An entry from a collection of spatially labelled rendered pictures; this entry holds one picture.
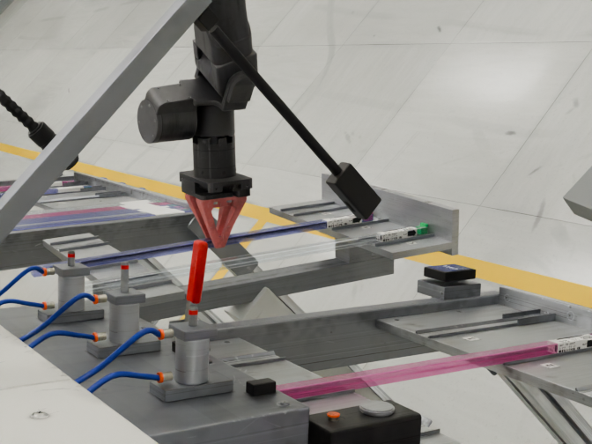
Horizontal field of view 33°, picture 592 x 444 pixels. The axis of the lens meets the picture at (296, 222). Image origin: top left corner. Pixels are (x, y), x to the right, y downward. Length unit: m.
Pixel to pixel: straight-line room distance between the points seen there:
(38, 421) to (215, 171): 0.79
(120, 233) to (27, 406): 1.23
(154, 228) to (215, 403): 1.20
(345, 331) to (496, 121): 1.80
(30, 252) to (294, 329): 0.77
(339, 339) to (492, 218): 1.49
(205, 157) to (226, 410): 0.72
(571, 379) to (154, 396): 0.45
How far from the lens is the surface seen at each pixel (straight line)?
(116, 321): 0.74
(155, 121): 1.26
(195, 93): 1.28
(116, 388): 0.67
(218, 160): 1.31
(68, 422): 0.55
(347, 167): 0.76
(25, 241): 1.74
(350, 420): 0.66
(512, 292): 1.23
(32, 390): 0.61
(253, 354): 0.96
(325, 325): 1.09
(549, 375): 0.97
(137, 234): 1.81
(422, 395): 2.30
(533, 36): 3.08
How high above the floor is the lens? 1.54
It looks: 30 degrees down
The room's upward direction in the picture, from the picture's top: 43 degrees counter-clockwise
